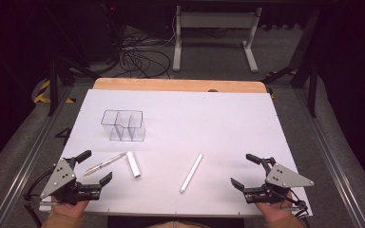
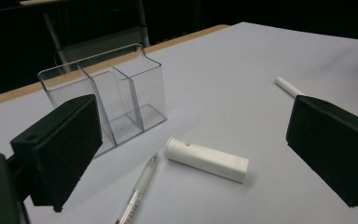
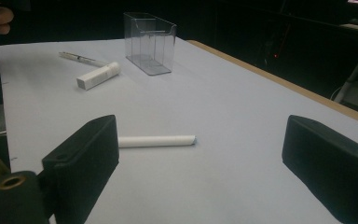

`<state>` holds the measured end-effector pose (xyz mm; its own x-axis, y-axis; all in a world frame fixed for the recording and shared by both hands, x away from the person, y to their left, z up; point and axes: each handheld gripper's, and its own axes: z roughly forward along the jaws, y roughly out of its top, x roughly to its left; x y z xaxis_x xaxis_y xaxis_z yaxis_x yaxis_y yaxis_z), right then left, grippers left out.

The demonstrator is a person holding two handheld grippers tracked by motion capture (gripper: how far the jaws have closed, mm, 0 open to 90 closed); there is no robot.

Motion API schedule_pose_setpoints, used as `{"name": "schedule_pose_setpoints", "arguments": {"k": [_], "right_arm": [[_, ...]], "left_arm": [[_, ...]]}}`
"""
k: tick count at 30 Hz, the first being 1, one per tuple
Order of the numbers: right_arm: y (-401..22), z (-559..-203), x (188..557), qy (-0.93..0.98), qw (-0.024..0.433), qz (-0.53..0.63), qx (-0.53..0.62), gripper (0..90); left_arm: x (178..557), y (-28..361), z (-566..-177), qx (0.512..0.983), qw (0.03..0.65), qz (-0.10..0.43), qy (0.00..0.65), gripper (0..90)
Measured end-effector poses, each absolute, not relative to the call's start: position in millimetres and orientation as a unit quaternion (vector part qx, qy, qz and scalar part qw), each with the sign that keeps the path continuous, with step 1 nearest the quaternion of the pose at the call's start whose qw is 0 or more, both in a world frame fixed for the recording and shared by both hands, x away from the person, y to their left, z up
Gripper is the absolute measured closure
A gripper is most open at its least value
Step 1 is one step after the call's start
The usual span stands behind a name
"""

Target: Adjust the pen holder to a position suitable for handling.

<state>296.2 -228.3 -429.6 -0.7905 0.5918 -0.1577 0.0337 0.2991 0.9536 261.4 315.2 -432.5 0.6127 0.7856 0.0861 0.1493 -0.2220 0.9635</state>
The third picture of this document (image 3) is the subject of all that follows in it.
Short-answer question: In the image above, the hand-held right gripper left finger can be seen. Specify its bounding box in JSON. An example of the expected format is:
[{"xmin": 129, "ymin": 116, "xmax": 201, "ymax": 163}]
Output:
[{"xmin": 41, "ymin": 114, "xmax": 120, "ymax": 224}]

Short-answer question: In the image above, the white stick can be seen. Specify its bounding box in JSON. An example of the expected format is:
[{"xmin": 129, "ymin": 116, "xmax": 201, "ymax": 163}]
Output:
[{"xmin": 117, "ymin": 134, "xmax": 198, "ymax": 149}]

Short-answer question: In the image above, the white metal stand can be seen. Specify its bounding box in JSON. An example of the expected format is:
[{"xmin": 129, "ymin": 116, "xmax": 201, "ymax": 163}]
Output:
[{"xmin": 334, "ymin": 43, "xmax": 358, "ymax": 105}]

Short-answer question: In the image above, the clear pen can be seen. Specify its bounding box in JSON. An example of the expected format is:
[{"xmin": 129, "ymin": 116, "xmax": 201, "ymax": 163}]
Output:
[{"xmin": 58, "ymin": 50, "xmax": 108, "ymax": 68}]

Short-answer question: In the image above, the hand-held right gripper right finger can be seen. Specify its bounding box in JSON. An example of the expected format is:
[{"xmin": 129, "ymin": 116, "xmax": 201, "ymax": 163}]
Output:
[{"xmin": 281, "ymin": 114, "xmax": 358, "ymax": 224}]

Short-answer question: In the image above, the white rectangular tube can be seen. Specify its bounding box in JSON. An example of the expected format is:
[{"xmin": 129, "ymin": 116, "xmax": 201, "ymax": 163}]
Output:
[{"xmin": 76, "ymin": 61, "xmax": 121, "ymax": 91}]

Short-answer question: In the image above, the clear plastic container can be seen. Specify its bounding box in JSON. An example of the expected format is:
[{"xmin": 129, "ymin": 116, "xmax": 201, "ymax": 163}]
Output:
[{"xmin": 123, "ymin": 11, "xmax": 177, "ymax": 77}]

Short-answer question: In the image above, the white table sheet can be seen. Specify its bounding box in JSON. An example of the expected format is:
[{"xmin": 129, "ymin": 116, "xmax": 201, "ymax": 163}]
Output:
[{"xmin": 0, "ymin": 36, "xmax": 358, "ymax": 224}]

